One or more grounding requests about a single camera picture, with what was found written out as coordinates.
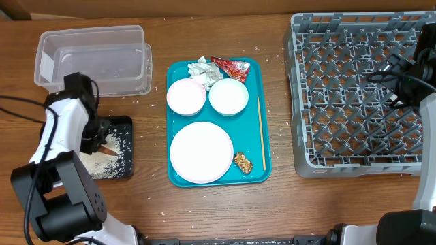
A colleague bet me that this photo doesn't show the orange carrot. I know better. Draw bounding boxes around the orange carrot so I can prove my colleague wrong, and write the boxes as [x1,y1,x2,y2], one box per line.
[98,146,119,157]

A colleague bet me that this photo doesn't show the large white plate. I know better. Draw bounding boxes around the large white plate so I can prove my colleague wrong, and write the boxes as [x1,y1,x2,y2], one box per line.
[170,122,234,184]

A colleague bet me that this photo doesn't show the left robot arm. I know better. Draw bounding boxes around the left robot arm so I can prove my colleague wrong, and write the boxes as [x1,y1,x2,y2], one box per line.
[11,92,146,244]

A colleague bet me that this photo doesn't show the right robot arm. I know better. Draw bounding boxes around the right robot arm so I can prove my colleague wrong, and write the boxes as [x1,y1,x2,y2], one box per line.
[322,23,435,245]

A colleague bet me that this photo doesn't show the grey dishwasher rack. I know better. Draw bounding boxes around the grey dishwasher rack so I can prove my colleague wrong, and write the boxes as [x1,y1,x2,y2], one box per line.
[283,11,435,178]

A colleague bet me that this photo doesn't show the black plastic tray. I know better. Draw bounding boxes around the black plastic tray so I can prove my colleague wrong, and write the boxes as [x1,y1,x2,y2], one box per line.
[35,115,134,185]

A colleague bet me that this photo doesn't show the pile of white rice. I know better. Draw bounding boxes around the pile of white rice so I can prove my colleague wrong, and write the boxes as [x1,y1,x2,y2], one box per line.
[79,129,133,180]

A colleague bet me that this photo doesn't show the clear plastic bin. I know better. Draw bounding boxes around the clear plastic bin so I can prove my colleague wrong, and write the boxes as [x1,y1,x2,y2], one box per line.
[34,25,153,97]

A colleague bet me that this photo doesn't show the white bowl left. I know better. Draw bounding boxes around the white bowl left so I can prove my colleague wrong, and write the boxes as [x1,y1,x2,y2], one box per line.
[166,78,206,116]

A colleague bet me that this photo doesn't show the white bowl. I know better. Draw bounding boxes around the white bowl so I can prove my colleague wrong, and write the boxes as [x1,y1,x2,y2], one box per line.
[208,78,249,116]
[166,78,206,116]

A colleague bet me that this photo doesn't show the teal serving tray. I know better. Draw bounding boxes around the teal serving tray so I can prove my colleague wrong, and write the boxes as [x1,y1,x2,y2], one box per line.
[166,57,272,186]

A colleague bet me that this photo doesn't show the crumpled white napkin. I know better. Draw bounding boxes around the crumpled white napkin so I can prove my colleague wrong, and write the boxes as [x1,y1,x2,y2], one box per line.
[187,56,223,91]

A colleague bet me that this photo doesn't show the white bowl right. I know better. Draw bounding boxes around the white bowl right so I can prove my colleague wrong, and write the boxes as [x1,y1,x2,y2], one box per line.
[208,78,249,116]

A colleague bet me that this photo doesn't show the brown food scrap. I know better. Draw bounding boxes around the brown food scrap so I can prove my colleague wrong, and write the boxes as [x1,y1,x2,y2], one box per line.
[233,152,253,175]

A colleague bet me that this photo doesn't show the red snack wrapper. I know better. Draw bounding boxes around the red snack wrapper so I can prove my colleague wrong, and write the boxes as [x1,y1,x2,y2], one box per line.
[211,56,251,83]

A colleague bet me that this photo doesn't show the wooden chopstick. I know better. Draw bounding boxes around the wooden chopstick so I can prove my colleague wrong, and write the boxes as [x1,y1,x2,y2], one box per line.
[257,96,266,172]

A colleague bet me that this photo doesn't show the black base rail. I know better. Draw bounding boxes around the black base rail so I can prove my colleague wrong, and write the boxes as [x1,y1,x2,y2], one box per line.
[144,235,326,245]

